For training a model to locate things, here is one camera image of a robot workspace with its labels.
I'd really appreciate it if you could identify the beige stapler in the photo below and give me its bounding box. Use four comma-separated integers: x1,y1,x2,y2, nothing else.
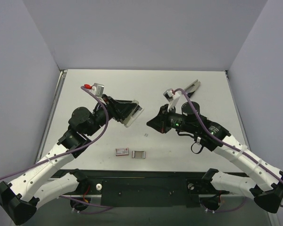
122,100,144,128

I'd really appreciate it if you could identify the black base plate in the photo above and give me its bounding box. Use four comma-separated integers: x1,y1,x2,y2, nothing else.
58,168,232,209

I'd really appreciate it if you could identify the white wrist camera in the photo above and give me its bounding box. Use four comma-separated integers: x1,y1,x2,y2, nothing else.
83,83,105,98
163,89,181,112

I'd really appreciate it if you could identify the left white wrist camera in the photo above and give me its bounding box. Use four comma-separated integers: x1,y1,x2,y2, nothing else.
83,83,105,98

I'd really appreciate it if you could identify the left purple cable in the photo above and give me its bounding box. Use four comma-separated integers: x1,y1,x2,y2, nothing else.
0,86,114,215

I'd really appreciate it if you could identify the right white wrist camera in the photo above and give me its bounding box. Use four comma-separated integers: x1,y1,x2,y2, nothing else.
163,89,181,112

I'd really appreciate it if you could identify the red white staple box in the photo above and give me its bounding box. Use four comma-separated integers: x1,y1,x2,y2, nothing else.
116,148,129,156

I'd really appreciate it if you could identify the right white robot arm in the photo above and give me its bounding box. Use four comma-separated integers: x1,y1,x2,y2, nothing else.
147,102,283,213

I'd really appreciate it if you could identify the purple cable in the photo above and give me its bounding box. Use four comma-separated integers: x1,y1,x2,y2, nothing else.
0,86,114,215
173,88,283,214

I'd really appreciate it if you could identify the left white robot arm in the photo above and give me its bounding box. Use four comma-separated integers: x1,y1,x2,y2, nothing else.
0,95,143,226

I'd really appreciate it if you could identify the open staple box tray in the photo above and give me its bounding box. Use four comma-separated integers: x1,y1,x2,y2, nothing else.
132,151,146,159

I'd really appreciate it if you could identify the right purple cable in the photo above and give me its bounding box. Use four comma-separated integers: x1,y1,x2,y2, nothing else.
173,88,283,214

